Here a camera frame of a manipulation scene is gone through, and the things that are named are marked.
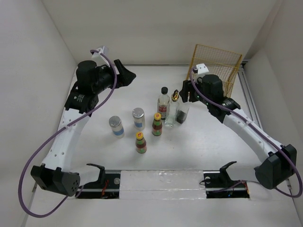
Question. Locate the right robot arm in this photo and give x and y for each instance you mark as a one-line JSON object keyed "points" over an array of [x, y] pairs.
{"points": [[277, 161]]}

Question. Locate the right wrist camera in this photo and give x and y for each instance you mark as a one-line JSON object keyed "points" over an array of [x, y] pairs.
{"points": [[200, 69]]}

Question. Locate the dark liquid square bottle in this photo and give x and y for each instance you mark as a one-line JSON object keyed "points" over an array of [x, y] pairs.
{"points": [[182, 112]]}

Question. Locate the red label clear bottle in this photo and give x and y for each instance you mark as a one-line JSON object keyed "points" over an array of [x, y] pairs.
{"points": [[163, 102]]}

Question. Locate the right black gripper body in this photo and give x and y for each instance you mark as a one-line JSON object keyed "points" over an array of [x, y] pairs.
{"points": [[194, 95]]}

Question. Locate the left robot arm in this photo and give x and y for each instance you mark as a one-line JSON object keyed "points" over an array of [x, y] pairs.
{"points": [[55, 173]]}

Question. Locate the yellow wire rack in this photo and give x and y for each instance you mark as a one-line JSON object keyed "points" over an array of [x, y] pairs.
{"points": [[224, 64]]}

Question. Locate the yellow cap sauce bottle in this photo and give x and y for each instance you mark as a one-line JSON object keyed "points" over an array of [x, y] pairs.
{"points": [[140, 143], [157, 125]]}

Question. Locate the clear square oil bottle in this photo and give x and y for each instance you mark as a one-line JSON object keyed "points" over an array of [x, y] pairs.
{"points": [[172, 109]]}

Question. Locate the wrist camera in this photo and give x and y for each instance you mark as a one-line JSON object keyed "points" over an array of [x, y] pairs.
{"points": [[96, 52], [200, 69]]}

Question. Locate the blue label shaker jar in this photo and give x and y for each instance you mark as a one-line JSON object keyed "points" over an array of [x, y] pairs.
{"points": [[139, 118]]}

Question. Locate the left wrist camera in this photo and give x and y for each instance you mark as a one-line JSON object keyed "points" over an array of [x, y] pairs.
{"points": [[96, 52]]}

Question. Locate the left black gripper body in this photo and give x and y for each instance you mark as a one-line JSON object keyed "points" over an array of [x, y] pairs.
{"points": [[120, 80]]}

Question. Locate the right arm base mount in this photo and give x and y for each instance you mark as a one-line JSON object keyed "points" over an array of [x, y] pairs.
{"points": [[219, 185]]}

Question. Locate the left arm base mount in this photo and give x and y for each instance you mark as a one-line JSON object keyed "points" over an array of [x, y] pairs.
{"points": [[98, 183]]}

